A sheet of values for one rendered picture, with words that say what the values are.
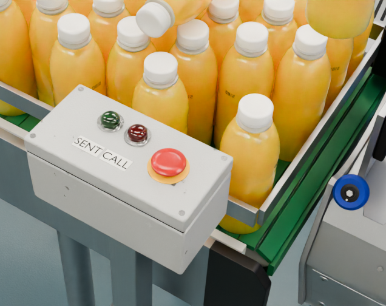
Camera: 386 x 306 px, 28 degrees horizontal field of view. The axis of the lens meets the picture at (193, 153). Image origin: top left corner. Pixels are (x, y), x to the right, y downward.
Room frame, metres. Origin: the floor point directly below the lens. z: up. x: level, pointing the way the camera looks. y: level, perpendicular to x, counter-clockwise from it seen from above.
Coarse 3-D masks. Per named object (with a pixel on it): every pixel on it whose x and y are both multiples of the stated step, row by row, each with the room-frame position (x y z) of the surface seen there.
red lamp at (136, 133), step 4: (136, 124) 0.54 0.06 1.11; (140, 124) 0.54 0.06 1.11; (132, 128) 0.54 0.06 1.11; (136, 128) 0.54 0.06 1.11; (140, 128) 0.54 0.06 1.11; (144, 128) 0.54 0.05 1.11; (128, 132) 0.53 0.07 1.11; (132, 132) 0.53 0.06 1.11; (136, 132) 0.53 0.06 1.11; (140, 132) 0.53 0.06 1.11; (144, 132) 0.53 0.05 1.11; (128, 136) 0.53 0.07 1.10; (132, 136) 0.53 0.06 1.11; (136, 136) 0.53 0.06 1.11; (140, 136) 0.53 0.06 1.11; (144, 136) 0.53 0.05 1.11; (132, 140) 0.53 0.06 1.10; (136, 140) 0.53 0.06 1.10; (140, 140) 0.53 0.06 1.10
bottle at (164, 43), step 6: (168, 30) 0.75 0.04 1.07; (174, 30) 0.76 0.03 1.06; (162, 36) 0.75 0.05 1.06; (168, 36) 0.75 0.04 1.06; (174, 36) 0.75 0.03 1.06; (156, 42) 0.75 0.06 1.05; (162, 42) 0.75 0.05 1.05; (168, 42) 0.75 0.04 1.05; (174, 42) 0.75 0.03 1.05; (156, 48) 0.74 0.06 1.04; (162, 48) 0.74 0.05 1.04; (168, 48) 0.74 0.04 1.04
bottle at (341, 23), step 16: (320, 0) 0.64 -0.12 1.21; (336, 0) 0.63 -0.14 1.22; (352, 0) 0.63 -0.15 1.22; (368, 0) 0.64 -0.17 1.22; (320, 16) 0.64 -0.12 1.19; (336, 16) 0.63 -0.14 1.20; (352, 16) 0.63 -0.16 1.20; (368, 16) 0.64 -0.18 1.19; (320, 32) 0.64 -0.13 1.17; (336, 32) 0.63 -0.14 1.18; (352, 32) 0.63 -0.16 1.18
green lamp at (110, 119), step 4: (104, 112) 0.56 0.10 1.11; (108, 112) 0.56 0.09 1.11; (112, 112) 0.56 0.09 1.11; (116, 112) 0.56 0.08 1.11; (104, 116) 0.55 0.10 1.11; (108, 116) 0.55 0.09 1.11; (112, 116) 0.55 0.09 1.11; (116, 116) 0.55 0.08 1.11; (100, 120) 0.55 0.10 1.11; (104, 120) 0.55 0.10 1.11; (108, 120) 0.55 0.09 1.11; (112, 120) 0.55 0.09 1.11; (116, 120) 0.55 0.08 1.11; (120, 120) 0.55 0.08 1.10; (104, 124) 0.55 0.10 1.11; (108, 124) 0.54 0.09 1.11; (112, 124) 0.55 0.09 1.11; (116, 124) 0.55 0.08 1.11; (108, 128) 0.54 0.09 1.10; (112, 128) 0.54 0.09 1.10
